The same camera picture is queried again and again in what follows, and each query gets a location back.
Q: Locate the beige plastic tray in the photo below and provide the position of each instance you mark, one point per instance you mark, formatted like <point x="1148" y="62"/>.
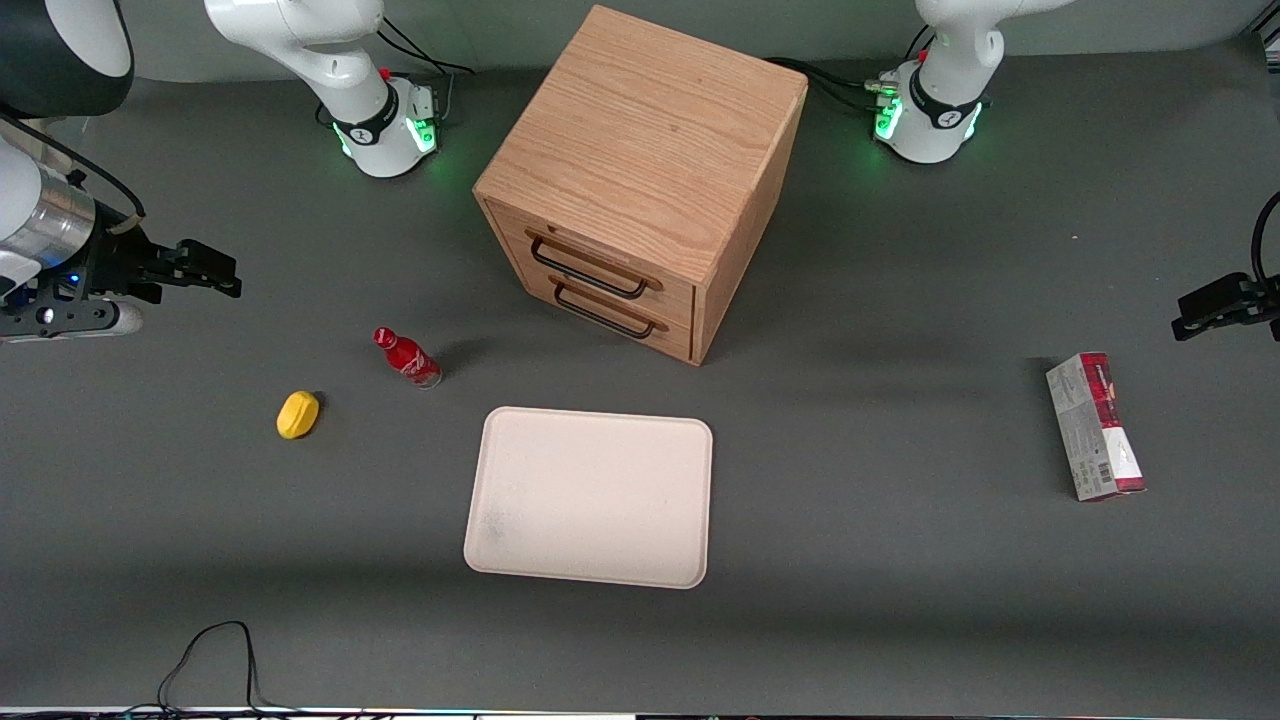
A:
<point x="600" y="500"/>

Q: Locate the wooden drawer cabinet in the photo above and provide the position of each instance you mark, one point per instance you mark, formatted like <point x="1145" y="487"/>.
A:
<point x="650" y="130"/>

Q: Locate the red coke bottle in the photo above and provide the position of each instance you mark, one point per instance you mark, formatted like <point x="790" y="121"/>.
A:
<point x="410" y="360"/>

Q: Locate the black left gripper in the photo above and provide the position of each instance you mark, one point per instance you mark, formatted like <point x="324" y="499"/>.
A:
<point x="1232" y="299"/>

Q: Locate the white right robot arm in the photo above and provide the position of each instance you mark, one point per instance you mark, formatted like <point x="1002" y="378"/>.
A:
<point x="340" y="70"/>

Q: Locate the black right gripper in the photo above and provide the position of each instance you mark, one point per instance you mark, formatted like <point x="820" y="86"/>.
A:
<point x="118" y="267"/>

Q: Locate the grey and red carton box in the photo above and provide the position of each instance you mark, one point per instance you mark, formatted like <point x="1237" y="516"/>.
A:
<point x="1095" y="430"/>

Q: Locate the wooden drawer front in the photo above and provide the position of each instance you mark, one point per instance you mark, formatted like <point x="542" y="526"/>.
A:
<point x="680" y="335"/>
<point x="675" y="295"/>

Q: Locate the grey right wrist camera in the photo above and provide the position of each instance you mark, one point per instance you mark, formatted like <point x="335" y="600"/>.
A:
<point x="95" y="320"/>

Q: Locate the yellow lemon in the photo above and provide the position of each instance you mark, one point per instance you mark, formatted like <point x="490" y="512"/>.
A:
<point x="298" y="415"/>

